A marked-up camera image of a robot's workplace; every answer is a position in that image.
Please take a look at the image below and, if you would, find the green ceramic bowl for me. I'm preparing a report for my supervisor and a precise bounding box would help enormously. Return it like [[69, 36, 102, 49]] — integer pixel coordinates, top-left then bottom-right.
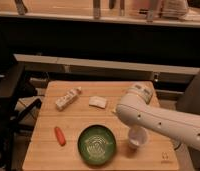
[[77, 125, 116, 166]]

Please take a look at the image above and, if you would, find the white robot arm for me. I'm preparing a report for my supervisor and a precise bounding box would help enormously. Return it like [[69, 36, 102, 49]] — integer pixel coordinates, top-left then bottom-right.
[[116, 83, 200, 151]]

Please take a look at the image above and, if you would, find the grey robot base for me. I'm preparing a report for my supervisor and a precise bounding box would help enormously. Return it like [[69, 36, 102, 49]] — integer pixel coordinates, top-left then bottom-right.
[[176, 63, 200, 169]]

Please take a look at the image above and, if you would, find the white paper cup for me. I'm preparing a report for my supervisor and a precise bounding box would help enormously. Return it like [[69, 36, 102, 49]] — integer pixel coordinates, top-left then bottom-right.
[[128, 127, 148, 149]]

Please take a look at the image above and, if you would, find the black chair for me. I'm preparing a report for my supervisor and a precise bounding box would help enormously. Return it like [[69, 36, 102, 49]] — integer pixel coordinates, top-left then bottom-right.
[[0, 9, 43, 168]]

